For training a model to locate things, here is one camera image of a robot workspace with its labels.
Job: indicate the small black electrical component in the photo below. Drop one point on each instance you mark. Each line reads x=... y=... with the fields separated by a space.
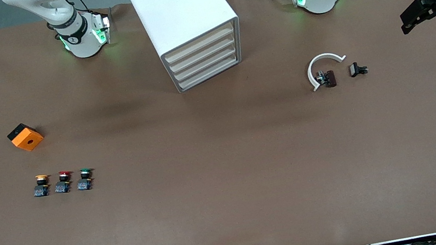
x=354 y=69

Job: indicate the orange box with hole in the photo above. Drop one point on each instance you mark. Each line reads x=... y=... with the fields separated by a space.
x=28 y=140

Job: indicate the yellow push button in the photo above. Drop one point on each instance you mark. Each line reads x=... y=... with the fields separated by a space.
x=42 y=189

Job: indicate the white plastic drawer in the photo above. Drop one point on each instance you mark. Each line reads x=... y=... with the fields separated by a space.
x=201 y=53
x=199 y=43
x=203 y=63
x=205 y=73

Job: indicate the brown table mat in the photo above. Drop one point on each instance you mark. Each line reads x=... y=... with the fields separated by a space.
x=228 y=183

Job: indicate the small brown electrical component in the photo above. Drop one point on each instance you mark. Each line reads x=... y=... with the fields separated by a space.
x=330 y=79

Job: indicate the green push button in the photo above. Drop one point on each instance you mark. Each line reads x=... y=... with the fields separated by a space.
x=84 y=183

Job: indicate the white drawer cabinet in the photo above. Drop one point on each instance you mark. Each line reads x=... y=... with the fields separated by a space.
x=175 y=8

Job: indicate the red push button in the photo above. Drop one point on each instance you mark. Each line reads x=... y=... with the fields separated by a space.
x=63 y=186

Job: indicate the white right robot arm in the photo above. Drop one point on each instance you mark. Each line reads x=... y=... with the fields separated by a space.
x=77 y=35

